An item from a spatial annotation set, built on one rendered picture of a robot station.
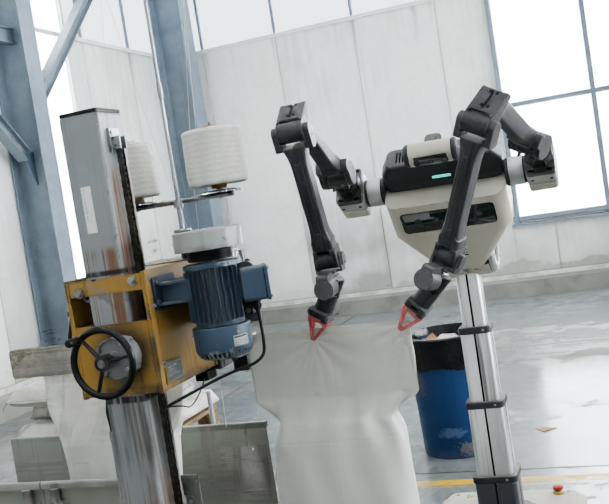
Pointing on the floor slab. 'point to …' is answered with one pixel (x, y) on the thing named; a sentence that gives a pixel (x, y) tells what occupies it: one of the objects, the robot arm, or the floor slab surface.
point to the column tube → (145, 439)
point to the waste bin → (442, 392)
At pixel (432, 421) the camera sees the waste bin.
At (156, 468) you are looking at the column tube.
